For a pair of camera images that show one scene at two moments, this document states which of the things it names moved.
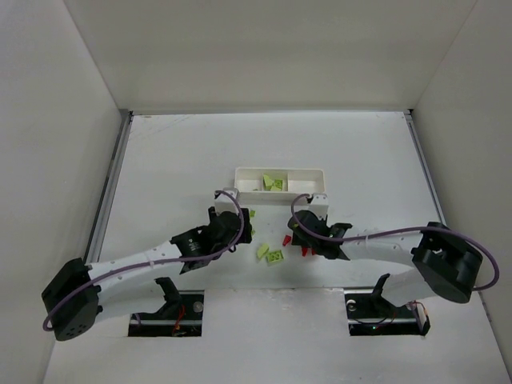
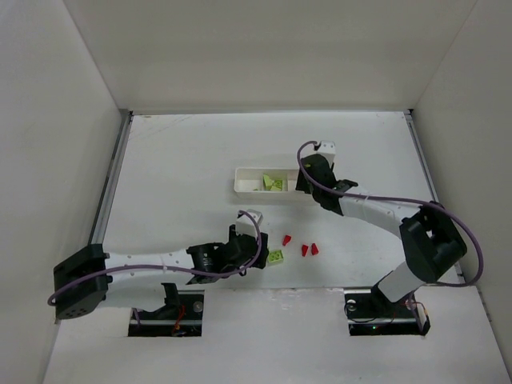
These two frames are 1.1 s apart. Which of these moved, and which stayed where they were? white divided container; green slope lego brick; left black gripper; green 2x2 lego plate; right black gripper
Moved: left black gripper; right black gripper
Stayed: white divided container; green 2x2 lego plate; green slope lego brick
